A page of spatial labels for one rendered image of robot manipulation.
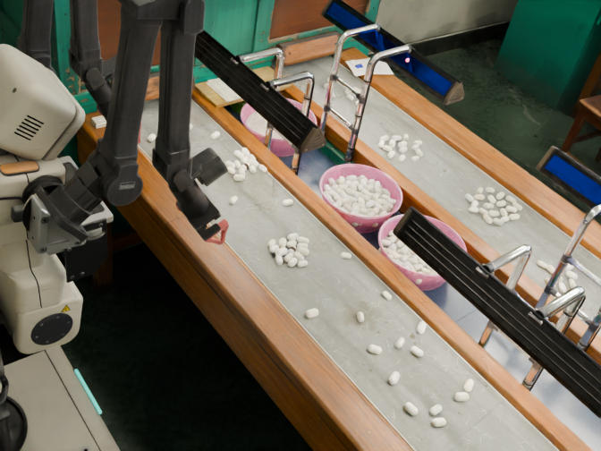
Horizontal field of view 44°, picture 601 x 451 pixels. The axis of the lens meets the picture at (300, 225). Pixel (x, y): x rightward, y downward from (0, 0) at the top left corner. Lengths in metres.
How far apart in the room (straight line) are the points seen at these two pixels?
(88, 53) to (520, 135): 3.02
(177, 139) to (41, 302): 0.56
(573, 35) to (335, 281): 2.89
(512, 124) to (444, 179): 1.98
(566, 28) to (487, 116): 0.67
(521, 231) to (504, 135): 1.95
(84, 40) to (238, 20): 0.97
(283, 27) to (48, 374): 1.48
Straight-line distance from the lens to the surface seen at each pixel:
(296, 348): 1.83
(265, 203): 2.24
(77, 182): 1.48
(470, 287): 1.67
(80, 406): 2.30
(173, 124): 1.47
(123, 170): 1.44
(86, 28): 1.81
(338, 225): 2.18
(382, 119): 2.74
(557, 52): 4.69
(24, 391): 2.35
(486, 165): 2.62
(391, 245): 2.20
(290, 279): 2.02
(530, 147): 4.33
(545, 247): 2.41
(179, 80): 1.42
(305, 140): 1.95
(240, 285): 1.95
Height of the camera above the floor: 2.18
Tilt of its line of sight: 41 degrees down
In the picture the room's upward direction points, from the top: 12 degrees clockwise
